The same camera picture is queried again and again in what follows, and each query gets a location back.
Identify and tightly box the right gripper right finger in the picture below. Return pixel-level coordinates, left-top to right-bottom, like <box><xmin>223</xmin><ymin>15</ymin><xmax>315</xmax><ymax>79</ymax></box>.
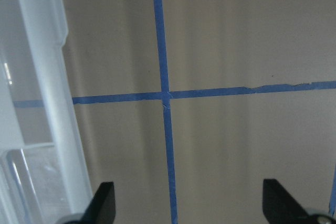
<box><xmin>262</xmin><ymin>179</ymin><xmax>309</xmax><ymax>224</ymax></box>

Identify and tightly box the clear plastic box lid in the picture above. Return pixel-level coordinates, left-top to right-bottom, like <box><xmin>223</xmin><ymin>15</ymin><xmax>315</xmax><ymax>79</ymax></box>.
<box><xmin>1</xmin><ymin>0</ymin><xmax>92</xmax><ymax>223</ymax></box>

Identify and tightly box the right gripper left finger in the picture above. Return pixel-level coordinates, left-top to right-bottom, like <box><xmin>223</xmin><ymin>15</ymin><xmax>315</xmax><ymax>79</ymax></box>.
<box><xmin>80</xmin><ymin>182</ymin><xmax>116</xmax><ymax>224</ymax></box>

